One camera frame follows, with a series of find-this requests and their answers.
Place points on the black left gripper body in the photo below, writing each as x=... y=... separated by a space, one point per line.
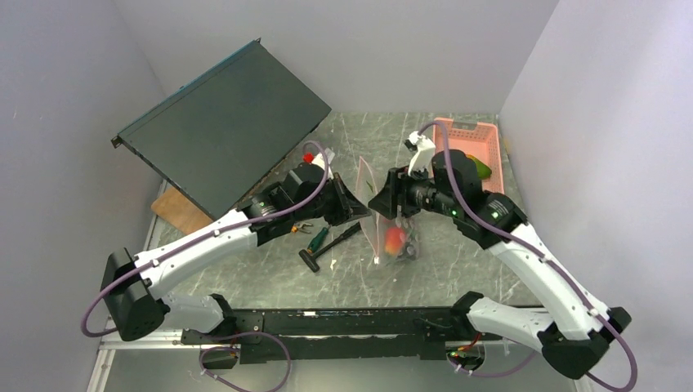
x=330 y=205

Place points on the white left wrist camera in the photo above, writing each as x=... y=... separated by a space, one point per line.
x=321 y=160

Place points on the green handled screwdriver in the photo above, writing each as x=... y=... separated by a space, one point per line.
x=317 y=242

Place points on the orange handled pliers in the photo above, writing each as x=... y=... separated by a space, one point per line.
x=302 y=227

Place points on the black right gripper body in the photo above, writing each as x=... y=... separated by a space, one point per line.
x=417 y=192

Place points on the black hammer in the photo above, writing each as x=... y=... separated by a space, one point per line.
x=311 y=259

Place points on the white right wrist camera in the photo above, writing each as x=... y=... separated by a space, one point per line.
x=423 y=149

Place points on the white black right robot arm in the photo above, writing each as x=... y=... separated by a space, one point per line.
x=575 y=330

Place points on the orange green mango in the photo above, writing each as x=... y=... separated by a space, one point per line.
x=483 y=171

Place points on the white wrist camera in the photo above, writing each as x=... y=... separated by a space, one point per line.
x=321 y=160
x=423 y=149

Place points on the pink plastic basket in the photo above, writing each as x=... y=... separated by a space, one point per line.
x=481 y=140

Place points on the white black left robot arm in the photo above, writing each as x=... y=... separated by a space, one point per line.
x=138 y=289

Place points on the wooden block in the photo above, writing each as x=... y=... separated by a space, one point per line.
x=177 y=210

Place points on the red tomato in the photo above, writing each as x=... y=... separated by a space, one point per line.
x=394 y=240

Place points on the dark flat network switch box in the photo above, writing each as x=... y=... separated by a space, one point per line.
x=221 y=134

